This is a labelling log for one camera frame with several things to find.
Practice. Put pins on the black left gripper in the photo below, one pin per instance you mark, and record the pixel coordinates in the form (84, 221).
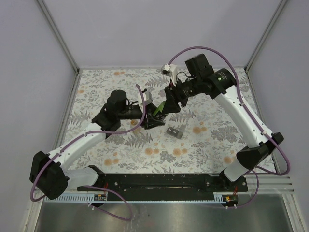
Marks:
(152, 123)

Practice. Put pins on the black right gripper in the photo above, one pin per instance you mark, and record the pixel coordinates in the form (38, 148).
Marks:
(172, 99)

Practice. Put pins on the green pill bottle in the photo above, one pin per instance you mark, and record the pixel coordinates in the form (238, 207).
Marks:
(159, 108)

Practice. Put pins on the grey weekly pill organizer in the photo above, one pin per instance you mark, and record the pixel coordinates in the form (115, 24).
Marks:
(177, 133)

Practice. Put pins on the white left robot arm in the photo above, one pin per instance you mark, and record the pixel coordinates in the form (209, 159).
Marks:
(50, 172)

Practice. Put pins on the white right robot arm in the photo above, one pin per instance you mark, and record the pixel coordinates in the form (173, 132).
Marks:
(222, 87)

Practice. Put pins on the clear pill bottle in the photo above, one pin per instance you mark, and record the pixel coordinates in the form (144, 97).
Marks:
(133, 124)

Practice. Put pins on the floral table mat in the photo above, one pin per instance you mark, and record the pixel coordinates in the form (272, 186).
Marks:
(208, 145)

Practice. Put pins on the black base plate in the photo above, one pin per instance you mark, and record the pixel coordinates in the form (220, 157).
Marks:
(169, 183)

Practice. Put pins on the white cable duct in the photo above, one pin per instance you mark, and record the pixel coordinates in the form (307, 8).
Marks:
(144, 197)

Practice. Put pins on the aluminium frame rail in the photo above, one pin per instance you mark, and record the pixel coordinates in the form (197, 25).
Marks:
(277, 183)

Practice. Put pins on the left aluminium corner post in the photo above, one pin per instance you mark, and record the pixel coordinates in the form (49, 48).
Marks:
(56, 32)

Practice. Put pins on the aluminium corner post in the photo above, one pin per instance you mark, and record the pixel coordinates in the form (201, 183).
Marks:
(266, 33)
(56, 32)

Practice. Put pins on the right aluminium corner post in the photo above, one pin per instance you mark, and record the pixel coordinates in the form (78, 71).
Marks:
(266, 33)

